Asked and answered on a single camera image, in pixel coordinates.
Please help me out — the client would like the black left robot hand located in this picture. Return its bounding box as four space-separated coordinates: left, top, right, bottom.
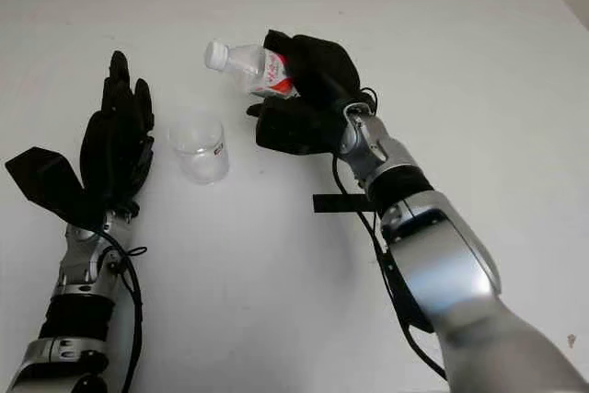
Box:
78 50 156 216

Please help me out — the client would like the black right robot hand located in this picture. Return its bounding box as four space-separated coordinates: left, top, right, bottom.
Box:
247 29 365 119

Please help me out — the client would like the clear water bottle white cap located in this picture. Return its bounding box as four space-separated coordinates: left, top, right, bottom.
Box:
203 40 298 100

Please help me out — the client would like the clear plastic cup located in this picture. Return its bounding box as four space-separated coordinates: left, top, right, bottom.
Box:
167 110 230 186

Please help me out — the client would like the black tape strip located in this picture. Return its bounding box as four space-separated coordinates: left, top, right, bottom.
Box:
313 192 372 215

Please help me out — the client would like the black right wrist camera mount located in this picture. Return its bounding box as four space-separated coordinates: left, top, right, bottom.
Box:
254 107 347 156

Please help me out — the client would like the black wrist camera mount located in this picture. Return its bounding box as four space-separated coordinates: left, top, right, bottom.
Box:
4 145 110 231
254 107 347 156

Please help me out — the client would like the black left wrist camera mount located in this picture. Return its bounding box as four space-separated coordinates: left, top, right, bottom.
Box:
4 145 110 231

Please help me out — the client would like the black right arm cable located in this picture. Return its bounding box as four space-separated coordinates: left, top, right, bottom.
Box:
330 152 448 383

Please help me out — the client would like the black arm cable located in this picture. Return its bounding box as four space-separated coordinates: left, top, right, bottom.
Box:
97 229 149 393
330 152 448 383

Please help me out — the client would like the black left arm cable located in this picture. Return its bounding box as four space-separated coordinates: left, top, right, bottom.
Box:
97 229 149 393

